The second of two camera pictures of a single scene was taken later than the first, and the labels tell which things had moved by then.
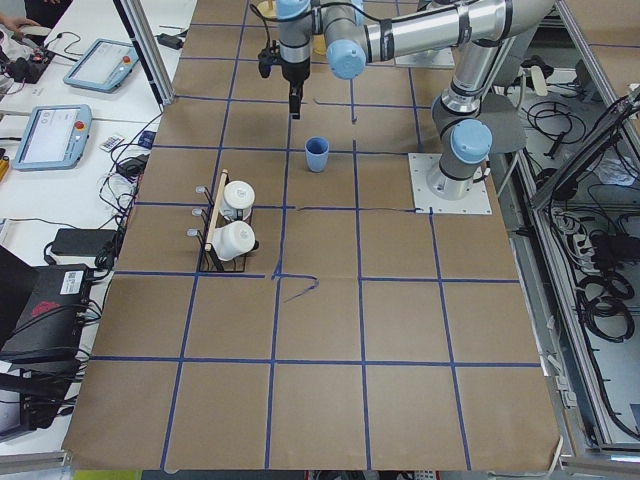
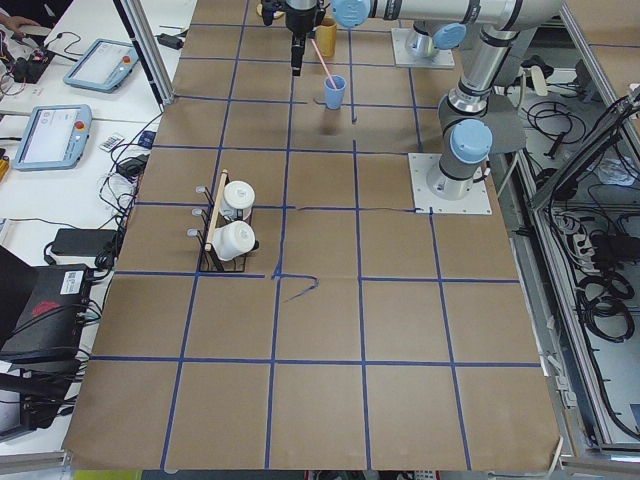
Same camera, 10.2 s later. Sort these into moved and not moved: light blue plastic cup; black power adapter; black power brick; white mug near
Moved: light blue plastic cup
Not moved: black power brick; white mug near; black power adapter
